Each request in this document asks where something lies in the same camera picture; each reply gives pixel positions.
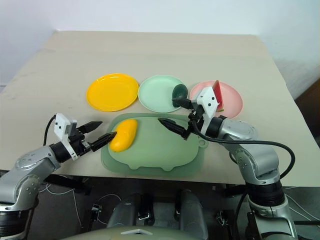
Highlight dark green toy vegetable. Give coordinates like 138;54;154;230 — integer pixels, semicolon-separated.
171;83;189;108

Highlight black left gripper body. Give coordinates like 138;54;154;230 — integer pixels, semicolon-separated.
67;125;93;157

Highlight pink plastic plate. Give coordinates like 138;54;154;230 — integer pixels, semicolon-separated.
189;80;244;119

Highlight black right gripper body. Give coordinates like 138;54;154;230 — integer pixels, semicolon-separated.
186;103;209;134

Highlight light green plastic plate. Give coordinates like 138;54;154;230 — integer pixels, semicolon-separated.
137;74;187;113

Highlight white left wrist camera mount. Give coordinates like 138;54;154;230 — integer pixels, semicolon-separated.
53;112;79;161

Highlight green silicone mat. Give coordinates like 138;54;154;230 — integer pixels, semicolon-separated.
100;112;208;179

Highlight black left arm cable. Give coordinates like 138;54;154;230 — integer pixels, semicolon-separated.
43;115;57;147

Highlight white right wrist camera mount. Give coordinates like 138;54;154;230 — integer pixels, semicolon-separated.
195;86;221;136

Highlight yellow plastic plate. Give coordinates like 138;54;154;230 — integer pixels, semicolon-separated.
85;72;140;113

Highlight red watermelon slice toy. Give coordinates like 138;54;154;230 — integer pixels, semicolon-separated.
211;79;225;112

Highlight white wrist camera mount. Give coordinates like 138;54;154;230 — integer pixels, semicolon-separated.
53;112;79;161
195;86;221;136

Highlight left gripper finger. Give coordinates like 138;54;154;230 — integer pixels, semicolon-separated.
90;131;118;153
75;120;104;135

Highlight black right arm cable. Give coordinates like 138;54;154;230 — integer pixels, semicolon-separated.
190;113;296;227

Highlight grey-green robot torso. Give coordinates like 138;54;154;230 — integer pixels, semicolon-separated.
61;224;201;240

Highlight thin white floor wire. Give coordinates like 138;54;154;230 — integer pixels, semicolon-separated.
96;193;121;226
38;183;84;229
283;185;320;225

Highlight yellow toy mango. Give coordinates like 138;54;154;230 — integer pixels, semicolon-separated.
109;119;139;153

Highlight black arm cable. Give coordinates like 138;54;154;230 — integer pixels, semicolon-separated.
43;115;57;147
190;113;296;227

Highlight grey rounded robot leg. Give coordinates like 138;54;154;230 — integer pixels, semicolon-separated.
174;189;209;240
106;191;154;229

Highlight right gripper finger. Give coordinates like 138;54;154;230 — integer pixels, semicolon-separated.
157;118;191;141
178;98;196;110

